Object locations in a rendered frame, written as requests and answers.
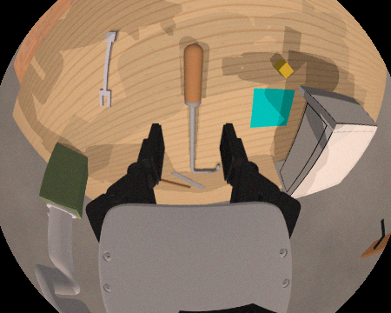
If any wooden tool handle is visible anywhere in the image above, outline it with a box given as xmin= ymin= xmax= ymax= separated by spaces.
xmin=183 ymin=43 xmax=221 ymax=173

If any grey flat bar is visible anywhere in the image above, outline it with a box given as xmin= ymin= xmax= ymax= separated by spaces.
xmin=171 ymin=171 xmax=206 ymax=189

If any teal square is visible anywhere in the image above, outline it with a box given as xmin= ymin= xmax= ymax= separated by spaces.
xmin=250 ymin=89 xmax=295 ymax=128

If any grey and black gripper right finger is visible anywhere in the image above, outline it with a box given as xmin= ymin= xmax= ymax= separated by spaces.
xmin=220 ymin=123 xmax=301 ymax=239

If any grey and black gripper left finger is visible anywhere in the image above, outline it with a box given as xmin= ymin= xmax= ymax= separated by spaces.
xmin=85 ymin=123 xmax=165 ymax=242

